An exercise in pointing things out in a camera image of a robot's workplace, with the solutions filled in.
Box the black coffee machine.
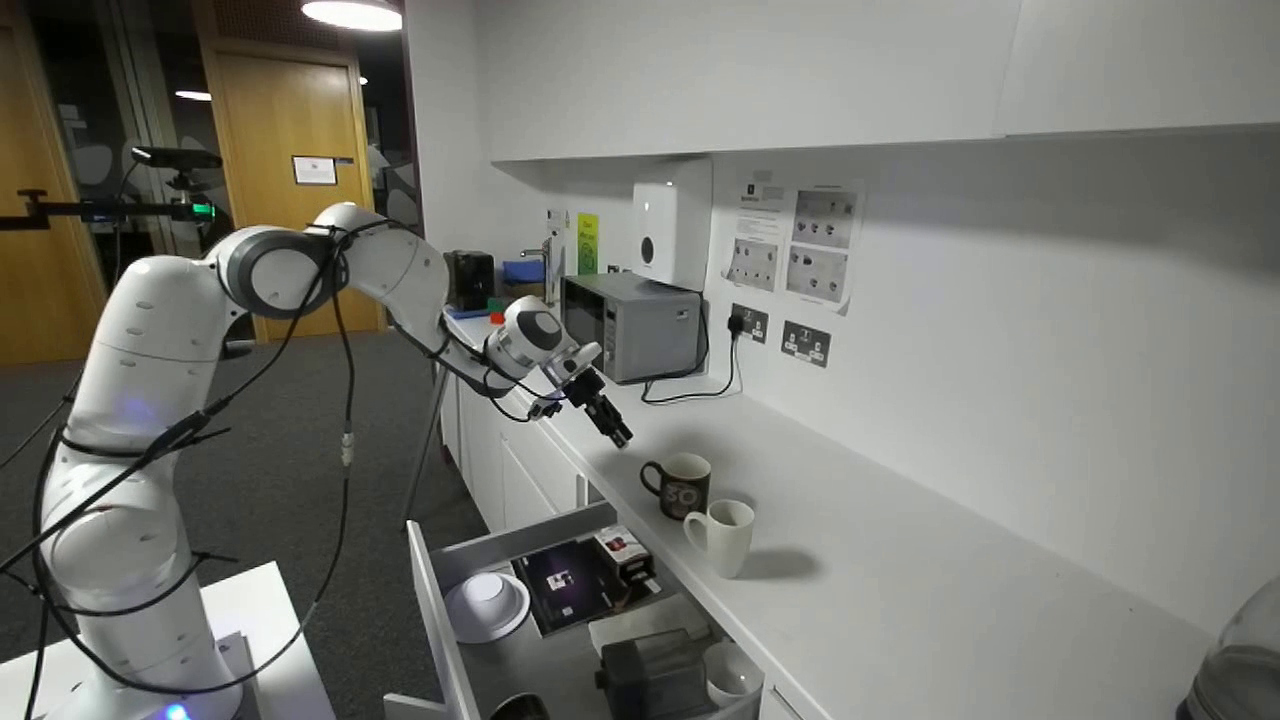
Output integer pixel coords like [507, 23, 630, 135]
[448, 251, 495, 314]

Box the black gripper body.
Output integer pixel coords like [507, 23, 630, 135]
[559, 362, 611, 422]

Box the white mug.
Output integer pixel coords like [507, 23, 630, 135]
[684, 500, 757, 578]

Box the white bowl in drawer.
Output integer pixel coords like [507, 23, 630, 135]
[448, 574, 531, 644]

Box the black camera on stand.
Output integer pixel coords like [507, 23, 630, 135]
[0, 145, 220, 232]

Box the silver microwave oven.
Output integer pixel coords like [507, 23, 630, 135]
[559, 272, 704, 385]

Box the double wall socket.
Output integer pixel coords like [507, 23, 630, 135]
[730, 304, 769, 344]

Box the black microwave power cable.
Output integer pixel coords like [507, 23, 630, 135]
[637, 316, 745, 408]

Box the ceiling lamp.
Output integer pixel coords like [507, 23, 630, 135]
[302, 0, 404, 35]

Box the white cup in drawer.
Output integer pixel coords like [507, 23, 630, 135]
[704, 644, 765, 709]

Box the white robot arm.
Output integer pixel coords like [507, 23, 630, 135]
[21, 201, 631, 720]

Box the wooden door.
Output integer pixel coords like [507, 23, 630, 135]
[198, 35, 394, 344]

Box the open grey drawer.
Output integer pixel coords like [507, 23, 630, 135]
[384, 504, 765, 720]

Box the white paper towel dispenser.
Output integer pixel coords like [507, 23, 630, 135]
[631, 185, 675, 280]

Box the black mug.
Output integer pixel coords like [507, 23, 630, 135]
[640, 452, 712, 521]

